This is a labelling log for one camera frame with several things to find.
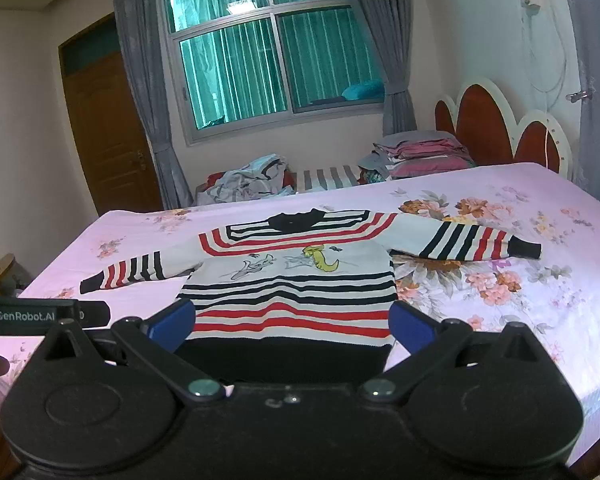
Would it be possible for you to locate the white cable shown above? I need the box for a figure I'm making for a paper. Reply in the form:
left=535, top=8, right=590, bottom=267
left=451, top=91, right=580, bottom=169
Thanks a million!
left=522, top=10, right=570, bottom=94

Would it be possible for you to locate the red and white headboard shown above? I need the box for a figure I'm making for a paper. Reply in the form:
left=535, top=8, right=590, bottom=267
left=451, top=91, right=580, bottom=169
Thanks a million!
left=434, top=77, right=576, bottom=181

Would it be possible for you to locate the teal cushion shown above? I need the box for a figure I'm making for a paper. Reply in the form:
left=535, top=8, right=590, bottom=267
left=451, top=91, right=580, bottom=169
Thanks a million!
left=341, top=80, right=385, bottom=101

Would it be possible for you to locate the pink floral bed sheet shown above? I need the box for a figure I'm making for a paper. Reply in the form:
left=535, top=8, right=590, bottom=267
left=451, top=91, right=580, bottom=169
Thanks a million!
left=0, top=162, right=600, bottom=467

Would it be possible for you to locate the pile of grey clothes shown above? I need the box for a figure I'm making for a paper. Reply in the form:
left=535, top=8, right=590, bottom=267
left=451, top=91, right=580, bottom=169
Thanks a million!
left=196, top=155, right=297, bottom=206

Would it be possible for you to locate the brown wooden door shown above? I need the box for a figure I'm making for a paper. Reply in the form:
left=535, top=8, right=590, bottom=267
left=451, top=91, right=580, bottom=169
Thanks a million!
left=58, top=12, right=164, bottom=216

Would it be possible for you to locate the window with teal glass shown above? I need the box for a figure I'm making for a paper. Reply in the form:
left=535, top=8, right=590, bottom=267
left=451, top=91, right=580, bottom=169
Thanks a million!
left=159, top=0, right=388, bottom=146

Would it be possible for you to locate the grey striped cloth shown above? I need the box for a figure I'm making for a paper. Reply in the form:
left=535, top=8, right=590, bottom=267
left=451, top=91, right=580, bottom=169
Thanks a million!
left=295, top=164, right=364, bottom=194

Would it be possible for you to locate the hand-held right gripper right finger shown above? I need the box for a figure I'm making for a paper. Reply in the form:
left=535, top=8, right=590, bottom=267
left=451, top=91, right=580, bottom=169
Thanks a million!
left=359, top=300, right=557, bottom=404

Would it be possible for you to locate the striped knit sweater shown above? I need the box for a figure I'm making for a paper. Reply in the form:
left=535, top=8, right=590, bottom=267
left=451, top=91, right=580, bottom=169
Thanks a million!
left=79, top=208, right=543, bottom=386

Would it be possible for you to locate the grey curtain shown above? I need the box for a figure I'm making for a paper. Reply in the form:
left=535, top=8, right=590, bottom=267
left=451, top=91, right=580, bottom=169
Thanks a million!
left=555, top=0, right=600, bottom=201
left=337, top=0, right=422, bottom=134
left=111, top=0, right=192, bottom=211

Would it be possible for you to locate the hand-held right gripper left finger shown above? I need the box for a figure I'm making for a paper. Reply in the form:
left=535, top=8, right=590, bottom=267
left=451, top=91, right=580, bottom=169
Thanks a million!
left=30, top=298, right=228, bottom=404

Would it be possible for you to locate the stack of folded clothes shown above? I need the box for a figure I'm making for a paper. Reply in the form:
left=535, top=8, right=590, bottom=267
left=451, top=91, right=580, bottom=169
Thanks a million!
left=357, top=130, right=477, bottom=184

